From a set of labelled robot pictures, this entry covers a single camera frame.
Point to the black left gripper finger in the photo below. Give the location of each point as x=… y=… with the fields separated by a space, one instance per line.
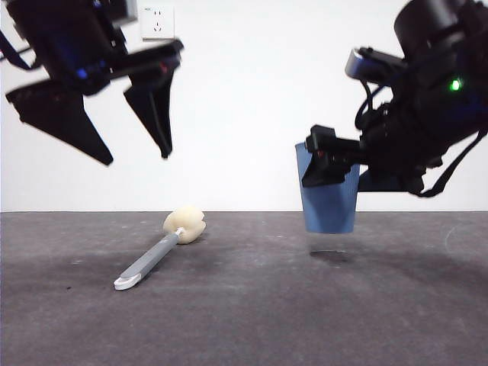
x=57 y=114
x=154 y=110

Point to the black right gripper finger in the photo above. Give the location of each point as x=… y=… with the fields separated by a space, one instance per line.
x=324 y=171
x=381 y=185

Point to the blue plastic cup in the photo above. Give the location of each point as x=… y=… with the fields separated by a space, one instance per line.
x=329 y=209

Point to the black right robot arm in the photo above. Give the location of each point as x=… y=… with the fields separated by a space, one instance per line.
x=431 y=23

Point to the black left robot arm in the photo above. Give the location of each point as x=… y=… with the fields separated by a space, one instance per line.
x=57 y=23

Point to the white wall socket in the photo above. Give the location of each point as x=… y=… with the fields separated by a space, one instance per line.
x=158 y=23

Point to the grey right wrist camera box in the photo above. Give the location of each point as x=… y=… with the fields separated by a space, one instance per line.
x=358 y=65

